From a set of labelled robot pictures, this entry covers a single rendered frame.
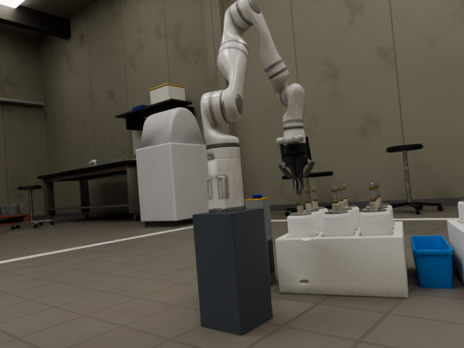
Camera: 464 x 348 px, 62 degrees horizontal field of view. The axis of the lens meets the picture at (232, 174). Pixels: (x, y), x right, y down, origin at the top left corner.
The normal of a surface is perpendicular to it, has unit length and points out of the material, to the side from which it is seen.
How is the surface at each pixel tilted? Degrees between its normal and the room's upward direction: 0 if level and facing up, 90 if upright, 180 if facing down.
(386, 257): 90
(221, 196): 90
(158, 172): 90
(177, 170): 90
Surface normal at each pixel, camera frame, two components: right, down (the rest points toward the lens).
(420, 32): -0.63, 0.03
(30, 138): 0.77, -0.08
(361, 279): -0.40, 0.00
